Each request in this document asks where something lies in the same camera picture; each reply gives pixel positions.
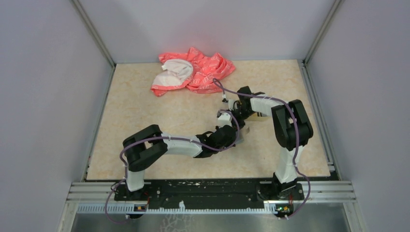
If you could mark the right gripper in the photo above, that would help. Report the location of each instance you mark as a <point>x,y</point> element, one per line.
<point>241,124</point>

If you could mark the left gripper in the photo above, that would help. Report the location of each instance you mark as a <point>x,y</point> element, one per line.
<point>230,142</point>

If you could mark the cream oval card tray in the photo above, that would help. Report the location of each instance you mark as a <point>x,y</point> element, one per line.
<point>257,116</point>

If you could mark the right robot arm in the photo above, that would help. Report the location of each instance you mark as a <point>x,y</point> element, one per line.
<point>292,128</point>

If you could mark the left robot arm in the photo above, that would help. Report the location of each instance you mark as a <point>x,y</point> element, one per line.
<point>145,147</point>

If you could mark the pink patterned cloth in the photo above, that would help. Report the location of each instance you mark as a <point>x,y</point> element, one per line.
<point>192,70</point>

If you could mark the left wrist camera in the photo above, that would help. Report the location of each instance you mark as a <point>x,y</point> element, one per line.
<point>224,119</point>

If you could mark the aluminium frame rail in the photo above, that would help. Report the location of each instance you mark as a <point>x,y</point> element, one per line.
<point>98,197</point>

